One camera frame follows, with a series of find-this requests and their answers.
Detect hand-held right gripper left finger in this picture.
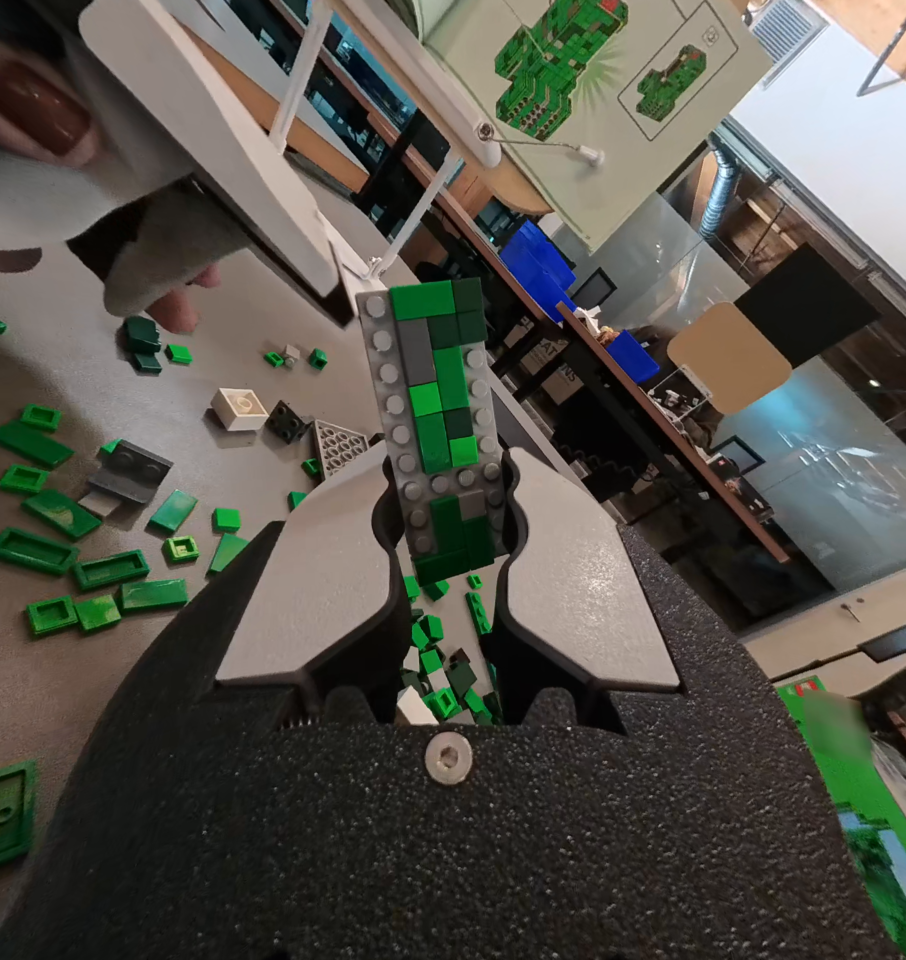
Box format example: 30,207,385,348
216,447,416,721

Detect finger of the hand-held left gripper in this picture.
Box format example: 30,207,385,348
78,0,358,329

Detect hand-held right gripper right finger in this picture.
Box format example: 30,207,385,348
486,447,681,721

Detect grey brick plate green tiles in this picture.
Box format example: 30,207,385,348
355,277,515,586

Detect grey desk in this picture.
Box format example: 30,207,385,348
0,210,596,960

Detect wooden desk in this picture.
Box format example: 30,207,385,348
558,303,793,565

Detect person's left hand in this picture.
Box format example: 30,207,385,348
0,39,101,168

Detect plain grey brick plate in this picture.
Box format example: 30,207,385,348
312,420,371,481

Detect small black studded brick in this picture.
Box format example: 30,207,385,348
265,401,309,444

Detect dark brick set box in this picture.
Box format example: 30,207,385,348
711,435,774,520

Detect white brick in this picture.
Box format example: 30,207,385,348
211,387,268,432

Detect dark grey brick plate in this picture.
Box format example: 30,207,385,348
87,441,175,519

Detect single blue bin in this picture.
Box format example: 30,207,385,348
603,327,661,381

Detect white book stand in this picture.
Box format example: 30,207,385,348
269,0,607,290

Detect tan board stand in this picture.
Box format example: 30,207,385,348
666,301,793,415

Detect pile of loose green bricks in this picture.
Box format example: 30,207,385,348
0,307,499,725

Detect stacked blue bins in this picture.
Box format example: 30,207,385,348
500,219,578,310

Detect green brick set box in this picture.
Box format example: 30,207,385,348
775,675,906,960

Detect open instruction booklet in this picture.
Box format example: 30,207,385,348
415,0,775,255

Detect green corner plate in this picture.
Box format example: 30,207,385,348
0,761,39,876

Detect silver air duct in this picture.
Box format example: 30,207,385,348
700,150,744,239

